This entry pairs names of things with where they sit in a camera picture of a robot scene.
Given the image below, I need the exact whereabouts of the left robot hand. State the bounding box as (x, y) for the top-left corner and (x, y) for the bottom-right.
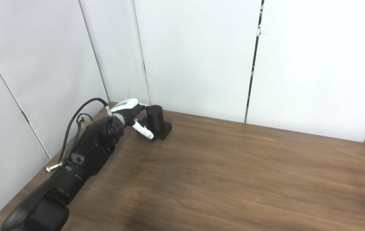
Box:
(110, 98), (155, 140)

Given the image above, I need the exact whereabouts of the black peg with square base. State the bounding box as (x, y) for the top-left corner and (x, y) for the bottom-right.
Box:
(137, 105), (173, 141)

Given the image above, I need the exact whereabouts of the thin wire with yellow connector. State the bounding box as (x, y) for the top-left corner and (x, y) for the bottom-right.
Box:
(76, 113), (95, 130)

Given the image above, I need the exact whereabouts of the thick black left wrist cable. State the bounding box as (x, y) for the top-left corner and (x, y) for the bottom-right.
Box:
(45, 98), (112, 173)

